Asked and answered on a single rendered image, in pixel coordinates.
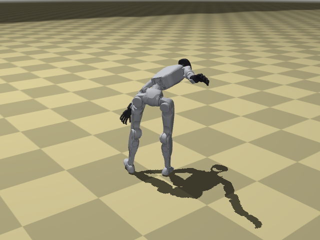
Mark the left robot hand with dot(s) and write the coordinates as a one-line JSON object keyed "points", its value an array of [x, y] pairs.
{"points": [[126, 114]]}

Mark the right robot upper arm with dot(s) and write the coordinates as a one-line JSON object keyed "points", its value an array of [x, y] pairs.
{"points": [[185, 69]]}

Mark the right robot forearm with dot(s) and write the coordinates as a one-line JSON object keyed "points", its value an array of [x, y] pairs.
{"points": [[188, 74]]}

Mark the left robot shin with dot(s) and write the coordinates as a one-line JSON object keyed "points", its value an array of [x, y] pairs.
{"points": [[133, 145]]}

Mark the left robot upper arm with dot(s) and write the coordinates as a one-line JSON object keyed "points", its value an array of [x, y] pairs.
{"points": [[146, 86]]}

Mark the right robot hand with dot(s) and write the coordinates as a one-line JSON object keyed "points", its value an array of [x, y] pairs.
{"points": [[200, 78]]}

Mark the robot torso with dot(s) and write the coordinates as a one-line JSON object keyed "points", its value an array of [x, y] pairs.
{"points": [[163, 80]]}

